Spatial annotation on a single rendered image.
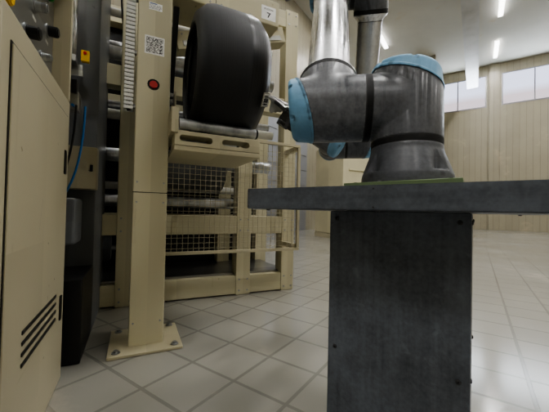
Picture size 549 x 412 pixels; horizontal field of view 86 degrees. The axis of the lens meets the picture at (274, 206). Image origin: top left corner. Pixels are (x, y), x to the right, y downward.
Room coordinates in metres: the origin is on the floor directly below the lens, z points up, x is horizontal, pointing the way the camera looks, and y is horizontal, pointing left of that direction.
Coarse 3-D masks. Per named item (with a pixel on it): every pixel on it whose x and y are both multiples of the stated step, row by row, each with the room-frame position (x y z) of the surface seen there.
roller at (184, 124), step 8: (184, 120) 1.17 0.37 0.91; (192, 120) 1.19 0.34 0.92; (184, 128) 1.18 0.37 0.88; (192, 128) 1.19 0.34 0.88; (200, 128) 1.20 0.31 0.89; (208, 128) 1.22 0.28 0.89; (216, 128) 1.23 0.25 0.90; (224, 128) 1.24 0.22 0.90; (232, 128) 1.26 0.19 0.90; (240, 128) 1.28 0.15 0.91; (248, 128) 1.30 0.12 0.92; (232, 136) 1.28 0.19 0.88; (240, 136) 1.29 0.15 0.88; (248, 136) 1.30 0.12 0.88; (256, 136) 1.31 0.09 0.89
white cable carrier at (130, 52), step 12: (132, 0) 1.17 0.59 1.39; (132, 12) 1.17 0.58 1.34; (132, 24) 1.17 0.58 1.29; (132, 36) 1.17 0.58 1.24; (132, 48) 1.17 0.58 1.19; (132, 60) 1.17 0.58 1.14; (132, 72) 1.17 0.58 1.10; (132, 84) 1.17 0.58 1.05; (132, 96) 1.17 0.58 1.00; (132, 108) 1.17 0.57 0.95
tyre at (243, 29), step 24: (192, 24) 1.29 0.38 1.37; (216, 24) 1.11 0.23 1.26; (240, 24) 1.16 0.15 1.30; (192, 48) 1.49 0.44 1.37; (216, 48) 1.10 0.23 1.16; (240, 48) 1.14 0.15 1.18; (264, 48) 1.19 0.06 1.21; (192, 72) 1.57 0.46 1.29; (216, 72) 1.12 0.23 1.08; (240, 72) 1.15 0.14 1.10; (264, 72) 1.19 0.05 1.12; (192, 96) 1.60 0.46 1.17; (216, 96) 1.16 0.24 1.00; (240, 96) 1.19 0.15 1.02; (216, 120) 1.24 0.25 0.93; (240, 120) 1.27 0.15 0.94
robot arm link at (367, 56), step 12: (360, 0) 0.97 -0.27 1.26; (372, 0) 0.96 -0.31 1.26; (384, 0) 0.97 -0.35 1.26; (360, 12) 0.99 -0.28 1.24; (372, 12) 0.98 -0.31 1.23; (384, 12) 0.99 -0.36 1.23; (360, 24) 1.03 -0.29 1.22; (372, 24) 1.01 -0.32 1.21; (360, 36) 1.04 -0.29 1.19; (372, 36) 1.03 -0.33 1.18; (360, 48) 1.06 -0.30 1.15; (372, 48) 1.05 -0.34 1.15; (360, 60) 1.08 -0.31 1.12; (372, 60) 1.07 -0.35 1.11; (360, 72) 1.10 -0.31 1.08; (348, 144) 1.26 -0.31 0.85; (360, 144) 1.24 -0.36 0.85; (348, 156) 1.28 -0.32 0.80; (360, 156) 1.27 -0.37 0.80
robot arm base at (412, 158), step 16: (384, 144) 0.62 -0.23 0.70; (400, 144) 0.60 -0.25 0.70; (416, 144) 0.59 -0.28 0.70; (432, 144) 0.59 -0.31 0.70; (368, 160) 0.67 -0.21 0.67; (384, 160) 0.61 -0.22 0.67; (400, 160) 0.58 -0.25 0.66; (416, 160) 0.57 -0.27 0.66; (432, 160) 0.57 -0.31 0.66; (448, 160) 0.60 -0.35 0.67; (368, 176) 0.63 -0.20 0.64; (384, 176) 0.60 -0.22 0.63; (400, 176) 0.58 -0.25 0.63; (416, 176) 0.57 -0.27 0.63; (432, 176) 0.56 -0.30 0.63; (448, 176) 0.58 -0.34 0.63
